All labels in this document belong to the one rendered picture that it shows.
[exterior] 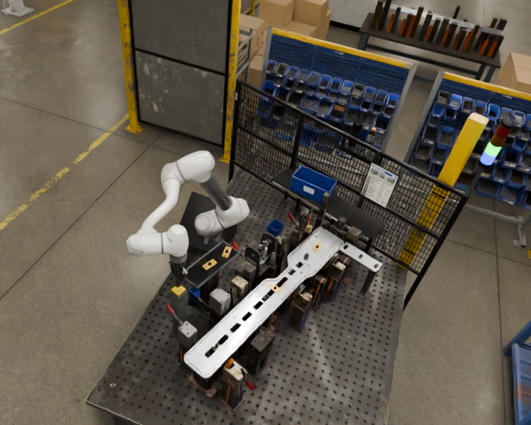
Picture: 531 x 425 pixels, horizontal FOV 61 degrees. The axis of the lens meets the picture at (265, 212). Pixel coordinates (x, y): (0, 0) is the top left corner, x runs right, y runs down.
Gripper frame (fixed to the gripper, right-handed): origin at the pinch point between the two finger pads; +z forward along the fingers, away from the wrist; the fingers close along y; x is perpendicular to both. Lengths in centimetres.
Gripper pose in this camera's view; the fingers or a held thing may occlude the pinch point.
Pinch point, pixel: (178, 282)
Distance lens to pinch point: 254.7
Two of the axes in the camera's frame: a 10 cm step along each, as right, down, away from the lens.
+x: 6.1, -4.9, 6.2
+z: -1.2, 7.2, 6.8
